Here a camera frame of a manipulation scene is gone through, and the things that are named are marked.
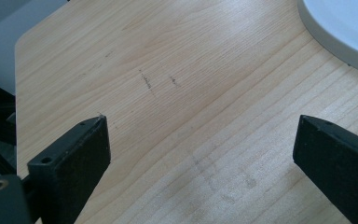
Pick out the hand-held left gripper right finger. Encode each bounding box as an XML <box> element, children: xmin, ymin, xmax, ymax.
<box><xmin>293</xmin><ymin>114</ymin><xmax>358</xmax><ymax>224</ymax></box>

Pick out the white round plate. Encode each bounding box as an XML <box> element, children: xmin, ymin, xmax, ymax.
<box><xmin>297</xmin><ymin>0</ymin><xmax>358</xmax><ymax>78</ymax></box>

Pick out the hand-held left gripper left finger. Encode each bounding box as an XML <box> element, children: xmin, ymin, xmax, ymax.
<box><xmin>27</xmin><ymin>114</ymin><xmax>112</xmax><ymax>224</ymax></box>

